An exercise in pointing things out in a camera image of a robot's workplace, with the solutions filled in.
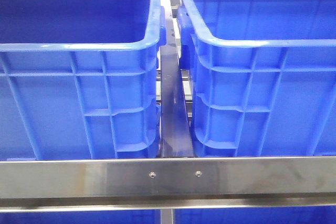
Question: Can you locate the steel front shelf rail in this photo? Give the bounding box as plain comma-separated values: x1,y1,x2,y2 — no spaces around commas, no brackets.
1,156,335,212

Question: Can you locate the steel centre divider bar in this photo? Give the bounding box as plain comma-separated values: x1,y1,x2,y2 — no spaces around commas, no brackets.
160,0,194,157

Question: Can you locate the right blue plastic crate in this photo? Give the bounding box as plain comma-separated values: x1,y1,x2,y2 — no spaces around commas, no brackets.
178,0,335,157

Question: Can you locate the lower left blue crate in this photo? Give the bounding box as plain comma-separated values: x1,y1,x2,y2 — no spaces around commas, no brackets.
1,210,160,223

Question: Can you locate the lower right blue crate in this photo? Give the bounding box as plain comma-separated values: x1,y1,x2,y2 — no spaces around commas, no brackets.
175,206,335,223

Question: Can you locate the left blue plastic crate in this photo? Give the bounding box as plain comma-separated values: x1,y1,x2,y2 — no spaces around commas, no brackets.
1,0,166,161

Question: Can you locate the blue plastic crate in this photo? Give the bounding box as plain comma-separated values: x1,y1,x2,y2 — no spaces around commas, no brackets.
178,0,335,157
1,0,166,161

